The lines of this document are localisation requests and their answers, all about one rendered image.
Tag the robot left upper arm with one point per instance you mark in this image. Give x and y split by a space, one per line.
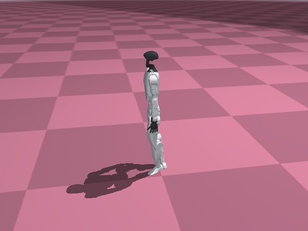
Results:
153 87

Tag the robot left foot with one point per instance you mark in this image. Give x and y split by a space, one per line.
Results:
155 170

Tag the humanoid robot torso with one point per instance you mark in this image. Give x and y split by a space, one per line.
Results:
147 88

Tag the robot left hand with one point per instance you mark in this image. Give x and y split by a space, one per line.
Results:
153 126

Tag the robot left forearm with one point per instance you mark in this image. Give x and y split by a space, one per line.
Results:
154 107

